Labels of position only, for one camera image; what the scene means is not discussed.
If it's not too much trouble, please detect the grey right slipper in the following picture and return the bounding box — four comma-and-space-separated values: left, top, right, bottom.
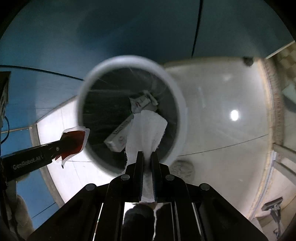
170, 160, 195, 182

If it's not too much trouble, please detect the frosted glass sliding door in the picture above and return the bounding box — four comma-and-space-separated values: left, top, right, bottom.
261, 42, 295, 240

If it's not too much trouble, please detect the white red green sachet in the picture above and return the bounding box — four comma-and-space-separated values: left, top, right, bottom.
129, 90, 159, 114

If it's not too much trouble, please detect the long white box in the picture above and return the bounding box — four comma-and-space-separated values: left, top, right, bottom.
104, 114, 133, 153

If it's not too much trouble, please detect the white tissue paper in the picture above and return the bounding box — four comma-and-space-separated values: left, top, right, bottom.
125, 110, 168, 203

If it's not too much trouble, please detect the small red wrapper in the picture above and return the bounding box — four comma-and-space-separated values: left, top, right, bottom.
56, 126, 90, 168

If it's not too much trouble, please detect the white round trash bin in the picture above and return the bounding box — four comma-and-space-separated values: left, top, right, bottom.
76, 55, 188, 177

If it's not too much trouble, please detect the white gloved left hand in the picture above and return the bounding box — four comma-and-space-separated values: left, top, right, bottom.
6, 181, 34, 240

